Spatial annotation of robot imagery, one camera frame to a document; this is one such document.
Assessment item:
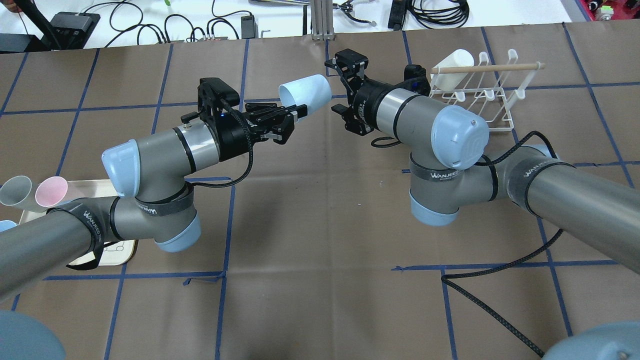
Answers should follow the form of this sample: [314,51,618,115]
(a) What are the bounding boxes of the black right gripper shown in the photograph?
[325,48,394,136]

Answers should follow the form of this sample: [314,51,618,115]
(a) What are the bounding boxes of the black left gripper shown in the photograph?
[181,77,308,162]

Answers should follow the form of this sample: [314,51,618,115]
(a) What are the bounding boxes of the light blue plastic cup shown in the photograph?
[278,74,332,116]

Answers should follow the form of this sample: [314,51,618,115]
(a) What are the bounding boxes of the white plastic cup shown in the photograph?
[430,48,475,92]

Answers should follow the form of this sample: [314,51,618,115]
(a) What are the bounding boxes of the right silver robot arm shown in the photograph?
[325,48,640,272]

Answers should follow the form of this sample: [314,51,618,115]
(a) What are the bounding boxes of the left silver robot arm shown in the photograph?
[0,77,332,300]

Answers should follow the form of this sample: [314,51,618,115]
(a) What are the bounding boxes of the pink plastic cup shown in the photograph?
[35,176,83,208]

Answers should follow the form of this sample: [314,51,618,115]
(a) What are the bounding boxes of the grey plastic cup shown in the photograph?
[0,175,39,212]

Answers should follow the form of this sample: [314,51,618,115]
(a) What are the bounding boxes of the black power adapter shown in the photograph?
[240,14,258,39]

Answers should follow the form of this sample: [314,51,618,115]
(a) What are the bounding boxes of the cream serving tray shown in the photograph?
[49,179,137,271]

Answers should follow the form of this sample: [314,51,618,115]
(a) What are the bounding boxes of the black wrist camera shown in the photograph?
[402,64,431,96]

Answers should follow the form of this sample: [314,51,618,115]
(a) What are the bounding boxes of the aluminium frame post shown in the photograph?
[310,0,335,41]

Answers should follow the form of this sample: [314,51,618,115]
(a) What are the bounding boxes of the coiled black cable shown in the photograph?
[410,0,471,30]

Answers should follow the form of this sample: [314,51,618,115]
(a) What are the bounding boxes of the white wire cup rack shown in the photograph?
[429,48,546,132]

